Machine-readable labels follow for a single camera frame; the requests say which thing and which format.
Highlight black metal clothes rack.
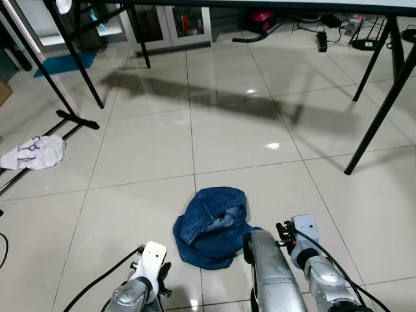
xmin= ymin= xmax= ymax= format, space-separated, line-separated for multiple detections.
xmin=0 ymin=3 xmax=100 ymax=196

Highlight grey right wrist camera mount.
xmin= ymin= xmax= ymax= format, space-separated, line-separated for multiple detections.
xmin=291 ymin=214 xmax=320 ymax=253

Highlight blue denim jeans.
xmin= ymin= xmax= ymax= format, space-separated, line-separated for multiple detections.
xmin=173 ymin=187 xmax=262 ymax=270

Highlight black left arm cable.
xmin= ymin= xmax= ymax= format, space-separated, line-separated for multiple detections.
xmin=62 ymin=246 xmax=145 ymax=312

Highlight black wifi router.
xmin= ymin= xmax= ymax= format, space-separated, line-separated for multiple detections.
xmin=349 ymin=18 xmax=385 ymax=51

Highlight white printed cloth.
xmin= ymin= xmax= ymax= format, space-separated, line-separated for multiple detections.
xmin=0 ymin=135 xmax=66 ymax=171

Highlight magenta vacuum cleaner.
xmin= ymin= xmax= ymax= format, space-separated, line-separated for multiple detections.
xmin=233 ymin=10 xmax=294 ymax=44

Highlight white glass door cabinet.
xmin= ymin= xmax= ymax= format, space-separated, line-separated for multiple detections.
xmin=120 ymin=5 xmax=212 ymax=51

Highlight teal floor mat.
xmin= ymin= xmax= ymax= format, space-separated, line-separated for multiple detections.
xmin=34 ymin=51 xmax=98 ymax=77

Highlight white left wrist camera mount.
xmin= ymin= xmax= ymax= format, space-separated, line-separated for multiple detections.
xmin=133 ymin=240 xmax=168 ymax=288

